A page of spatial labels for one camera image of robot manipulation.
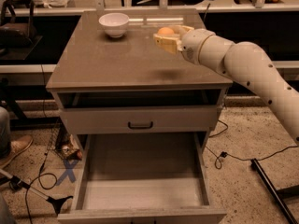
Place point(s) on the tan shoe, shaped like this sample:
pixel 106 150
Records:
pixel 12 149

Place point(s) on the closed upper drawer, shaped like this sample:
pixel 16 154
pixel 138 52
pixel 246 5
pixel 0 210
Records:
pixel 139 119

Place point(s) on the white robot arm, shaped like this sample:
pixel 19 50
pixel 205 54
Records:
pixel 244 63

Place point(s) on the blue tape cross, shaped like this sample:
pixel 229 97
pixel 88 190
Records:
pixel 68 172

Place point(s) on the orange fruit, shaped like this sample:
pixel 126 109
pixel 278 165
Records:
pixel 166 31

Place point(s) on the wire basket with items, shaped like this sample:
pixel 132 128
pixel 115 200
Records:
pixel 63 144

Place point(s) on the grey trouser leg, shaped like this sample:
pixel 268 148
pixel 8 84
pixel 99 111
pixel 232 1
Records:
pixel 4 133

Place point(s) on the black tripod leg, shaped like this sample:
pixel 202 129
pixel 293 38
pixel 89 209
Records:
pixel 57 204

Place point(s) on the white ceramic bowl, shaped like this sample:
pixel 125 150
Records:
pixel 114 24

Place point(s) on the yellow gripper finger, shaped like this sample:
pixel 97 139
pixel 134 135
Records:
pixel 181 29
pixel 169 43

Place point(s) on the open middle drawer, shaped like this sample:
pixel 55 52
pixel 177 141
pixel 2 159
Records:
pixel 142 178

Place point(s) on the grey drawer cabinet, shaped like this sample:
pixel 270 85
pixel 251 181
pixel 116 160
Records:
pixel 97 71

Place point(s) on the black metal stand base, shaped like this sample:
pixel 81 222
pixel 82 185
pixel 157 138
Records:
pixel 279 195

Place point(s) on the black chair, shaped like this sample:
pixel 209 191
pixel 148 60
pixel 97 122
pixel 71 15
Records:
pixel 17 39

